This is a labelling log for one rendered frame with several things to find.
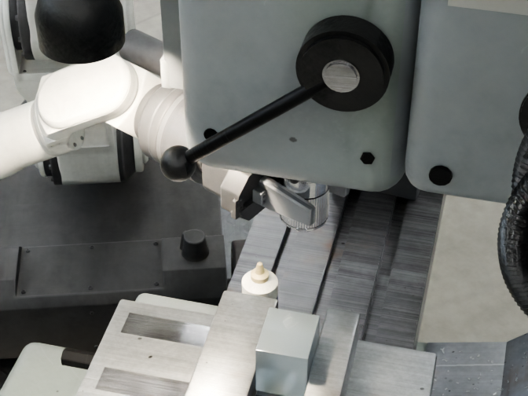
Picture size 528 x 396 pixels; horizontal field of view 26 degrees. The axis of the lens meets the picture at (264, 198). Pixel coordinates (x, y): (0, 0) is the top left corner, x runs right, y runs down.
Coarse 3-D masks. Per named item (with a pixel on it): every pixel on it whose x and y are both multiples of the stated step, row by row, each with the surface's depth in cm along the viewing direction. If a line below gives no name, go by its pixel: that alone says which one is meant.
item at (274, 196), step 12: (264, 180) 107; (264, 192) 107; (276, 192) 106; (288, 192) 106; (264, 204) 108; (276, 204) 107; (288, 204) 106; (300, 204) 105; (312, 204) 105; (288, 216) 107; (300, 216) 106; (312, 216) 105
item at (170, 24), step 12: (168, 0) 96; (168, 12) 97; (168, 24) 98; (168, 36) 99; (180, 36) 98; (168, 48) 99; (180, 48) 99; (168, 60) 100; (180, 60) 100; (168, 72) 101; (180, 72) 101; (168, 84) 102; (180, 84) 102
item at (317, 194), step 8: (280, 184) 107; (288, 184) 106; (296, 184) 105; (304, 184) 105; (312, 184) 105; (320, 184) 105; (296, 192) 106; (304, 192) 106; (312, 192) 106; (320, 192) 106; (328, 192) 108; (312, 200) 106; (320, 200) 107; (328, 200) 109; (320, 208) 108; (280, 216) 110; (320, 216) 108; (288, 224) 109; (296, 224) 108; (304, 224) 108; (320, 224) 109
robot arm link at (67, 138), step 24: (72, 72) 116; (96, 72) 115; (120, 72) 113; (48, 96) 117; (72, 96) 115; (96, 96) 114; (120, 96) 113; (48, 120) 116; (72, 120) 115; (96, 120) 115; (48, 144) 119; (72, 144) 122
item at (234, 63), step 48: (192, 0) 86; (240, 0) 85; (288, 0) 84; (336, 0) 83; (384, 0) 82; (192, 48) 89; (240, 48) 88; (288, 48) 87; (192, 96) 92; (240, 96) 91; (384, 96) 88; (192, 144) 96; (240, 144) 94; (288, 144) 93; (336, 144) 91; (384, 144) 90
